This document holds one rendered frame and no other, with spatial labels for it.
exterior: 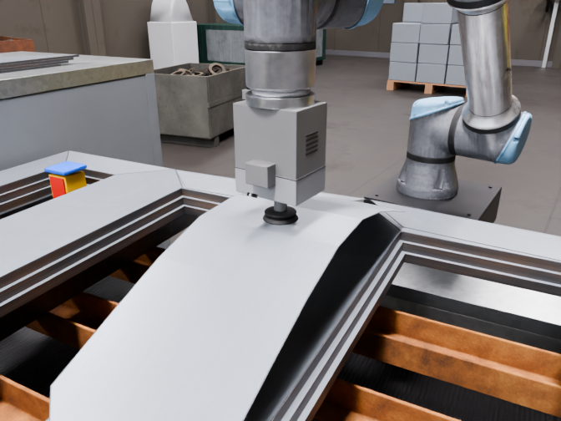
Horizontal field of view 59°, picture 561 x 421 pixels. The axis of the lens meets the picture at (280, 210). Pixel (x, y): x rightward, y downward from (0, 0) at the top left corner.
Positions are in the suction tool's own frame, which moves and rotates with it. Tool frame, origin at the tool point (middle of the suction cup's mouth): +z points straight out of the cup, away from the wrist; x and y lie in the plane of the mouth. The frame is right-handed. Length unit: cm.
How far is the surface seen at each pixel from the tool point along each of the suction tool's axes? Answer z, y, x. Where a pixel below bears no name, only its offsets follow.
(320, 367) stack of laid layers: 10.8, 10.6, -7.8
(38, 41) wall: 29, -718, 395
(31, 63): -11, -96, 27
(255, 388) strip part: 3.9, 11.3, -20.0
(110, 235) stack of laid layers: 11.0, -35.2, 0.5
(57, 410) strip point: 6.6, -2.9, -29.3
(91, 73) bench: -8, -86, 37
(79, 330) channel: 23.7, -33.4, -9.0
